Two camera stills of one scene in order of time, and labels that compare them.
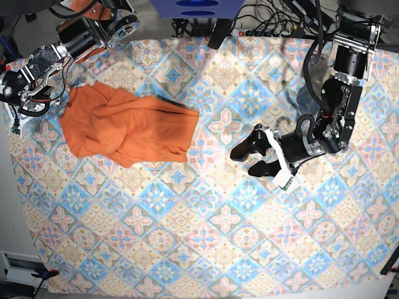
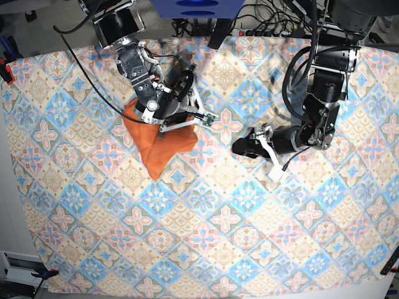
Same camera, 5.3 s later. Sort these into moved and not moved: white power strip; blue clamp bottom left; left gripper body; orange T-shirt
Moved: orange T-shirt; left gripper body
Not moved: blue clamp bottom left; white power strip
